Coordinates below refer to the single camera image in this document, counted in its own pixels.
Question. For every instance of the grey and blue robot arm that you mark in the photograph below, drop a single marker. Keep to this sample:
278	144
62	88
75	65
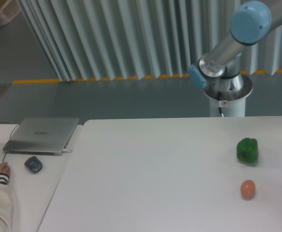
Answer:
218	71

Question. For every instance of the silver closed laptop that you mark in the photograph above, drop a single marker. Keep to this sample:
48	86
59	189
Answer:
42	135

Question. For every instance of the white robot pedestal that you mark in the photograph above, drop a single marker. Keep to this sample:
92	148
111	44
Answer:
226	108

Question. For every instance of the black computer mouse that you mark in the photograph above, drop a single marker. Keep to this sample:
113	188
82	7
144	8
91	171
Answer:
33	164

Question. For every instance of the green bell pepper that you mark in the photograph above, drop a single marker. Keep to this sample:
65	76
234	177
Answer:
247	150

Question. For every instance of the white folding screen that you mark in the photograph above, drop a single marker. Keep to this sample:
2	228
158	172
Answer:
127	38

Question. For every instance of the brown egg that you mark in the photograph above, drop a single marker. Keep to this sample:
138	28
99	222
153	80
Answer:
247	189

